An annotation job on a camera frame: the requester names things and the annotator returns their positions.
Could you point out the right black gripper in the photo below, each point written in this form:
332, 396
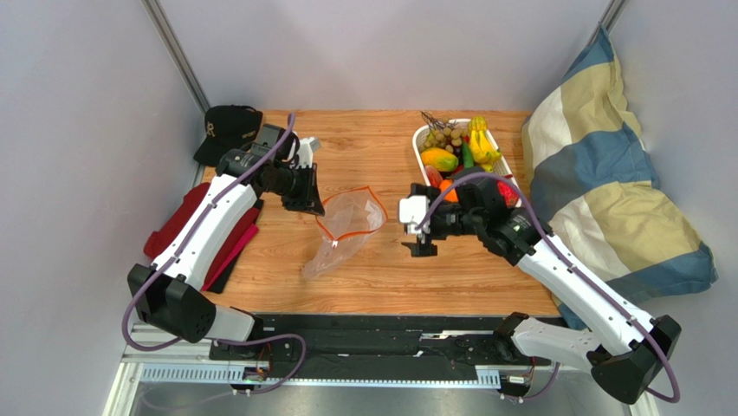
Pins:
444, 224

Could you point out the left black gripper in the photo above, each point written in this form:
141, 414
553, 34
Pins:
309, 199

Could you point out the clear orange zip top bag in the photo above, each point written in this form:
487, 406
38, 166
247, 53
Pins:
351, 219

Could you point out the yellow banana bunch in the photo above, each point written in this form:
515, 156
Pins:
483, 152

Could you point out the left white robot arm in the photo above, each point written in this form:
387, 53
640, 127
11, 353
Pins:
167, 293

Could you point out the orange persimmon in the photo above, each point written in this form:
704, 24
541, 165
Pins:
450, 196

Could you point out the watermelon slice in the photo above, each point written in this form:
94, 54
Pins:
435, 178

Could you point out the pink folded cloth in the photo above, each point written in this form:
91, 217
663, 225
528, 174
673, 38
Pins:
241, 243

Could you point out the green cucumber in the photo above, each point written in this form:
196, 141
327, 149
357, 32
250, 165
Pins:
467, 156

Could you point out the brown longan bunch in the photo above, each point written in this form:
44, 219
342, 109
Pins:
443, 133

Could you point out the wrinkled red fruit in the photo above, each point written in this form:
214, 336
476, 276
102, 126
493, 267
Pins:
509, 195

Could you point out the white perforated plastic basket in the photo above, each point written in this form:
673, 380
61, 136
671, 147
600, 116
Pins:
501, 167

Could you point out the black baseball cap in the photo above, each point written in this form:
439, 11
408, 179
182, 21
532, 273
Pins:
227, 127

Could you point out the black folded cloth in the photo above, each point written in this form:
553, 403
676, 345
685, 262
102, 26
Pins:
217, 283

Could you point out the dark red folded cloth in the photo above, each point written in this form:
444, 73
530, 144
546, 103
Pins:
159, 240

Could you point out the blue yellow checked pillow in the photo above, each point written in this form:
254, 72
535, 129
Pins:
593, 182

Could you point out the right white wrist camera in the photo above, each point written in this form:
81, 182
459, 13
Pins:
411, 213

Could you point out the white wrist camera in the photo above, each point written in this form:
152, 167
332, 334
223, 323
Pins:
411, 213
304, 155

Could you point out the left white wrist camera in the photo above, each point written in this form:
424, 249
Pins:
304, 155

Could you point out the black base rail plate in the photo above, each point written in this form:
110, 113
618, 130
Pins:
382, 347

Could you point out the silver aluminium frame rail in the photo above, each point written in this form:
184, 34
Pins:
167, 34

